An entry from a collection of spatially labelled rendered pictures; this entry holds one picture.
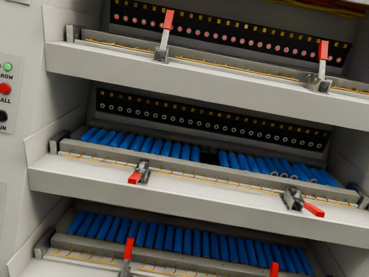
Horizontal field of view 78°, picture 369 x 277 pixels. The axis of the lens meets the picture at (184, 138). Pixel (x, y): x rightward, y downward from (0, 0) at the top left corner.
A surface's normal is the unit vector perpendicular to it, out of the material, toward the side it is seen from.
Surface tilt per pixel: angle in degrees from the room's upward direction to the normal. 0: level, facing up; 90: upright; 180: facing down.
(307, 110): 111
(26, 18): 90
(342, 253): 90
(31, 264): 21
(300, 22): 90
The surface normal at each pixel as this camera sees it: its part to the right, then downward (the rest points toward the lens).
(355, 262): -0.98, -0.18
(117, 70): -0.05, 0.41
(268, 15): 0.01, 0.07
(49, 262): 0.18, -0.89
